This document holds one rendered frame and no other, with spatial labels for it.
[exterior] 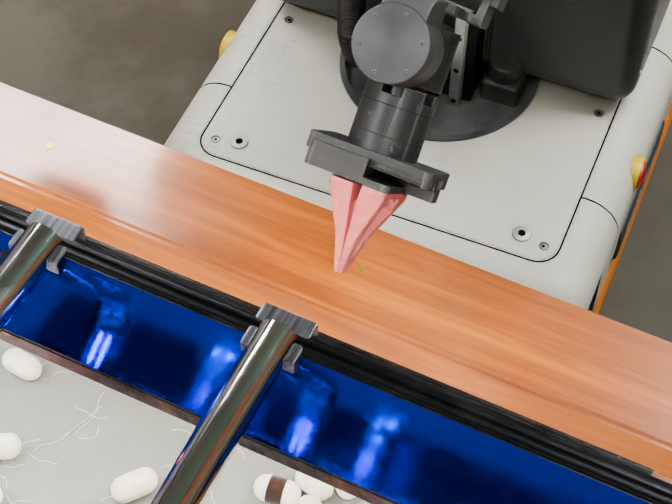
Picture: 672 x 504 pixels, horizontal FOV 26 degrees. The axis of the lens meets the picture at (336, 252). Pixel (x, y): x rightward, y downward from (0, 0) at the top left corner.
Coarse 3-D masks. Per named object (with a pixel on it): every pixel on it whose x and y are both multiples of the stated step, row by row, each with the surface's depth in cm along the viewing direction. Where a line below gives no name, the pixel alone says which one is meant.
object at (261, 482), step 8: (256, 480) 113; (264, 480) 113; (288, 480) 113; (256, 488) 113; (264, 488) 113; (288, 488) 112; (296, 488) 113; (256, 496) 113; (264, 496) 113; (288, 496) 112; (296, 496) 113
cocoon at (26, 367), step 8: (8, 352) 120; (16, 352) 120; (24, 352) 120; (8, 360) 120; (16, 360) 119; (24, 360) 119; (32, 360) 120; (8, 368) 120; (16, 368) 119; (24, 368) 119; (32, 368) 119; (40, 368) 120; (24, 376) 119; (32, 376) 119
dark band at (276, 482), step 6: (270, 480) 113; (276, 480) 113; (282, 480) 113; (270, 486) 113; (276, 486) 112; (282, 486) 112; (270, 492) 112; (276, 492) 112; (282, 492) 112; (264, 498) 113; (270, 498) 113; (276, 498) 112
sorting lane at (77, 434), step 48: (0, 384) 120; (48, 384) 120; (96, 384) 120; (0, 432) 118; (48, 432) 118; (96, 432) 118; (144, 432) 118; (0, 480) 115; (48, 480) 115; (96, 480) 115; (240, 480) 115
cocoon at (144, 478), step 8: (128, 472) 114; (136, 472) 113; (144, 472) 113; (152, 472) 114; (120, 480) 113; (128, 480) 113; (136, 480) 113; (144, 480) 113; (152, 480) 113; (112, 488) 113; (120, 488) 113; (128, 488) 113; (136, 488) 113; (144, 488) 113; (152, 488) 113; (120, 496) 113; (128, 496) 113; (136, 496) 113
